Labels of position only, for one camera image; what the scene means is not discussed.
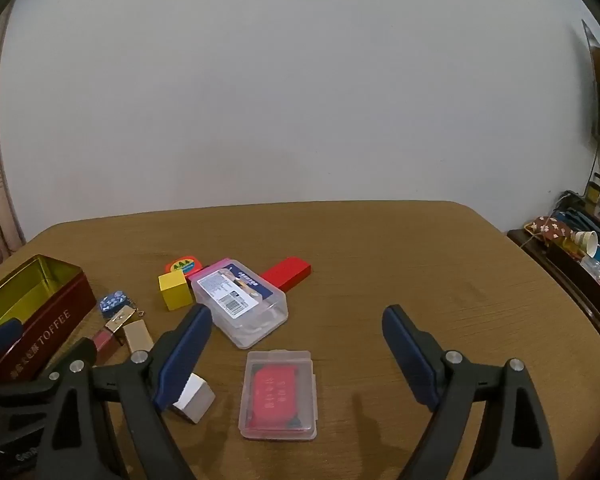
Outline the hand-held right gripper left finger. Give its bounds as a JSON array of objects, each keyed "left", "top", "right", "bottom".
[{"left": 37, "top": 304, "right": 213, "bottom": 480}]

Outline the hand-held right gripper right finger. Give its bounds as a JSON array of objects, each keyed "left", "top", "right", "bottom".
[{"left": 382, "top": 304, "right": 561, "bottom": 480}]

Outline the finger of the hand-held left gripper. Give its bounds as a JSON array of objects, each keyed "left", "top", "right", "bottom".
[
  {"left": 0, "top": 319, "right": 23, "bottom": 359},
  {"left": 0, "top": 338, "right": 97, "bottom": 401}
]

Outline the red tin box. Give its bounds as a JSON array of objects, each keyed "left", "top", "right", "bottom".
[{"left": 0, "top": 254, "right": 97, "bottom": 386}]

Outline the white wooden block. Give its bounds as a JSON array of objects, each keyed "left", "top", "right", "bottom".
[{"left": 172, "top": 373, "right": 216, "bottom": 425}]

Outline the beige wooden block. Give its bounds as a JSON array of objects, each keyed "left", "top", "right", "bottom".
[{"left": 123, "top": 320, "right": 155, "bottom": 356}]

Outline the gold metal clip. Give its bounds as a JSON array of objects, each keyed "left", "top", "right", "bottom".
[{"left": 105, "top": 307, "right": 137, "bottom": 333}]

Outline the blue patterned small case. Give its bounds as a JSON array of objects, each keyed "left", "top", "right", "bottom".
[{"left": 98, "top": 290, "right": 129, "bottom": 319}]

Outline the yellow wooden block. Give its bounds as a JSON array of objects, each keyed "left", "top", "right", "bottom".
[{"left": 158, "top": 271, "right": 195, "bottom": 312}]

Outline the clear labelled plastic box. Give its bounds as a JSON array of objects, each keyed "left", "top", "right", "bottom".
[{"left": 190, "top": 259, "right": 289, "bottom": 350}]

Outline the pink box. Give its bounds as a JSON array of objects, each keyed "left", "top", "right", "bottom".
[{"left": 187, "top": 257, "right": 232, "bottom": 282}]

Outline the clear case with red card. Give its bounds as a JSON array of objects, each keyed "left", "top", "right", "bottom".
[{"left": 238, "top": 350, "right": 319, "bottom": 442}]

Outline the red wooden block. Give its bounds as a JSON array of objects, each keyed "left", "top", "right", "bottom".
[{"left": 260, "top": 256, "right": 312, "bottom": 293}]

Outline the tan tablecloth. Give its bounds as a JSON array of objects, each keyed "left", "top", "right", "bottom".
[{"left": 0, "top": 201, "right": 600, "bottom": 480}]

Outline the dark wooden cabinet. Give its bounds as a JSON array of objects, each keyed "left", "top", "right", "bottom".
[{"left": 507, "top": 229, "right": 600, "bottom": 334}]

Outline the floral cloth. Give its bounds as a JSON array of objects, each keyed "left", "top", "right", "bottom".
[{"left": 525, "top": 216, "right": 572, "bottom": 247}]

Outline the white paper cup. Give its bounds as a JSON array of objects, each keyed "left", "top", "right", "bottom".
[{"left": 572, "top": 230, "right": 600, "bottom": 257}]

